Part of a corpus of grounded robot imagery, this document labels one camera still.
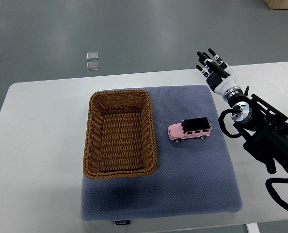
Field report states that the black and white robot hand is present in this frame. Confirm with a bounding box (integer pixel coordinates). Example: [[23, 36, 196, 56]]
[[196, 48, 243, 102]]

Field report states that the pink toy car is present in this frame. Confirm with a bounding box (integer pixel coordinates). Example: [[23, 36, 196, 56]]
[[167, 117, 212, 142]]

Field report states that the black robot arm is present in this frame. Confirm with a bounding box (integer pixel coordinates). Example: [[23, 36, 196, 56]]
[[218, 87, 288, 211]]

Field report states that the brown wicker basket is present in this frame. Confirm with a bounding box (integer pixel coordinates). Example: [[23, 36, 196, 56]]
[[83, 89, 158, 180]]

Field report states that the wooden box corner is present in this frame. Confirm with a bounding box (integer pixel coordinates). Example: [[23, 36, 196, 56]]
[[264, 0, 288, 10]]

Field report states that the blue-grey cushion mat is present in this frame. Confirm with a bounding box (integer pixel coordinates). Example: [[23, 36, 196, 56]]
[[81, 85, 242, 221]]

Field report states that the upper metal floor plate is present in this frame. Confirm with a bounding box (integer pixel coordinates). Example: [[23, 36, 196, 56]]
[[86, 51, 99, 61]]

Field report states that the white table leg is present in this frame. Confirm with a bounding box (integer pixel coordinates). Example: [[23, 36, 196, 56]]
[[246, 223, 260, 233]]

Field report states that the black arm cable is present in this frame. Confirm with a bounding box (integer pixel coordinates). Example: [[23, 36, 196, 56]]
[[265, 178, 288, 215]]

